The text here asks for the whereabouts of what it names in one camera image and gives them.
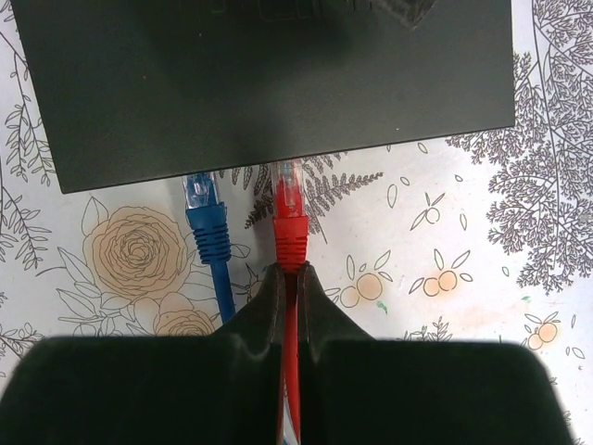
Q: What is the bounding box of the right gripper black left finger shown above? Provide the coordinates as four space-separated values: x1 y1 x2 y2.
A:
1 265 285 444

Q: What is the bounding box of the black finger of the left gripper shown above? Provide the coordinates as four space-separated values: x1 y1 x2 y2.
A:
372 0 436 30

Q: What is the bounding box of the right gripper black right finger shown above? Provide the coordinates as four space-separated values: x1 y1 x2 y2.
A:
296 265 573 444

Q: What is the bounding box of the blue ethernet cable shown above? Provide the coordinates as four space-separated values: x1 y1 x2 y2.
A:
183 172 238 325

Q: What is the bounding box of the red ethernet cable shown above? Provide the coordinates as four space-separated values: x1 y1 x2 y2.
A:
271 159 310 445

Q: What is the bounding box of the black network switch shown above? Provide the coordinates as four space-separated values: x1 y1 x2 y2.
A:
12 1 514 193

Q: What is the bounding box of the floral patterned table mat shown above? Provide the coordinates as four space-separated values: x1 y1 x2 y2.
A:
1 1 592 444

